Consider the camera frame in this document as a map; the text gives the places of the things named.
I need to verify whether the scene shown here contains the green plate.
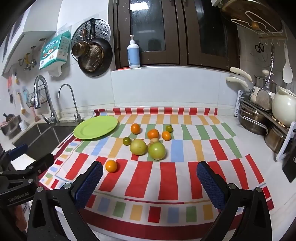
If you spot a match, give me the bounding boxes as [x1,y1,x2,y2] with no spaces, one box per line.
[73,115,118,141]

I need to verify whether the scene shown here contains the round wooden cutting board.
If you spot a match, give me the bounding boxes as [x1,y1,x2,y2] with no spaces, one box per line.
[220,0,284,33]

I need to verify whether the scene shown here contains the small copper pot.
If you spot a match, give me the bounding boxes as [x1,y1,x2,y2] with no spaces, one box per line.
[72,29,90,57]

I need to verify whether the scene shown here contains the teal white tissue pack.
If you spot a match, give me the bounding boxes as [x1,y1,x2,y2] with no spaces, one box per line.
[39,31,71,77]

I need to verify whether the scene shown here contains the white wire wall rack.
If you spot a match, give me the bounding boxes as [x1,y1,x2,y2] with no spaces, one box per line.
[231,11,286,46]

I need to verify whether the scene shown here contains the yellow-green apple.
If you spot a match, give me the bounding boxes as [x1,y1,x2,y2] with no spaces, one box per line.
[129,139,148,156]

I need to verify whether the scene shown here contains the yellow wall hooks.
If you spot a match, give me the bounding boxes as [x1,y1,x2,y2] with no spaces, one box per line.
[18,45,38,70]

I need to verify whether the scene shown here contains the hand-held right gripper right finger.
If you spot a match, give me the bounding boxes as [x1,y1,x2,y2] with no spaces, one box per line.
[196,160,273,241]

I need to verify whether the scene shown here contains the round metal steamer plate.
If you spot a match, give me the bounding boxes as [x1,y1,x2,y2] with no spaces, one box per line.
[71,19,111,62]

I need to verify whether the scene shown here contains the white ceramic pot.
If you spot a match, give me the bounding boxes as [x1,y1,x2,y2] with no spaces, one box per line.
[271,87,296,127]

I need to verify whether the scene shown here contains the white pan handle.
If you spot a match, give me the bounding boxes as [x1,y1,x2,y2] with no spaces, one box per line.
[226,77,249,89]
[230,67,252,82]

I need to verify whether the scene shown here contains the striped colourful tablecloth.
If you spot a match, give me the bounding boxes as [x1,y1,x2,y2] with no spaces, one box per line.
[38,107,274,234]

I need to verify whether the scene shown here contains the dish brush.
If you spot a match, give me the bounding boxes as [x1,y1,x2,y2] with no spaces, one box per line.
[17,92,27,114]

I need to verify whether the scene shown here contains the stainless steel pot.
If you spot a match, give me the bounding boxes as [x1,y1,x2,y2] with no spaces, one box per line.
[265,124,289,155]
[238,102,270,136]

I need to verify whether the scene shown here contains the black box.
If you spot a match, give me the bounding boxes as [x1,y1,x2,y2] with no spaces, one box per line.
[282,153,296,183]

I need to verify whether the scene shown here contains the white wall cabinet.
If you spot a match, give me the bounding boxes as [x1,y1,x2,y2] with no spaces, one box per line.
[0,0,61,77]

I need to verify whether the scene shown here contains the chrome gooseneck faucet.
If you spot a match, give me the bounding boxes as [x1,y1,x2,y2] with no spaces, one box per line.
[58,84,85,124]

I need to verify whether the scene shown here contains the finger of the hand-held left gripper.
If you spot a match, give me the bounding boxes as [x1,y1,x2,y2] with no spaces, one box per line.
[0,144,28,164]
[0,153,55,183]

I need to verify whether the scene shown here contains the black wire basket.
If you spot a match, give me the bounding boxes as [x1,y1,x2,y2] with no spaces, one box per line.
[26,85,47,107]

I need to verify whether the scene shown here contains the metal ladle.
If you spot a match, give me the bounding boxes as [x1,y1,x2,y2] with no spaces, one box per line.
[255,45,276,111]

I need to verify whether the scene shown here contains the golden perforated strainer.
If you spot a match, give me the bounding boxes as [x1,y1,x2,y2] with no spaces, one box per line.
[81,44,104,71]

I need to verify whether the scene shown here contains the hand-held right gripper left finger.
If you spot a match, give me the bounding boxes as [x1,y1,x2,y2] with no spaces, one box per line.
[27,160,104,241]

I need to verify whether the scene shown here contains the person's left hand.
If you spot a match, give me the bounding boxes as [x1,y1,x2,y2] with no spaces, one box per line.
[14,205,27,232]

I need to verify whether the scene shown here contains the stainless steel sink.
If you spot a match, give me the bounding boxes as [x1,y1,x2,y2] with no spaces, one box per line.
[11,119,84,160]

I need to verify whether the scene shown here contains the black frying pan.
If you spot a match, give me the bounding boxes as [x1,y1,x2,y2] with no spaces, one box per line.
[78,18,113,77]

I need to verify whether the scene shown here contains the white blue soap dispenser bottle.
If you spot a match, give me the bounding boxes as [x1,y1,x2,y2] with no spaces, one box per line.
[127,35,141,68]

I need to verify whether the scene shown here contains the chrome pull-down faucet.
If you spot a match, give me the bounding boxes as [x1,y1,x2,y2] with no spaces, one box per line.
[34,75,60,126]

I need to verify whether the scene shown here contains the green apple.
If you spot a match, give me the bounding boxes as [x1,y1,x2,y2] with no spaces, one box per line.
[148,142,166,161]

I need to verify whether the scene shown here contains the white rice paddle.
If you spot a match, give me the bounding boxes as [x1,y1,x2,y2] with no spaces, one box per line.
[282,45,294,84]

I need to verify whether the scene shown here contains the dark brown window frame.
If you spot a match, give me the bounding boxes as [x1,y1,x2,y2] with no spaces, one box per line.
[113,0,241,71]

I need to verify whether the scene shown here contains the white dish rack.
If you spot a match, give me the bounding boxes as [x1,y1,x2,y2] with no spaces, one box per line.
[236,89,296,161]

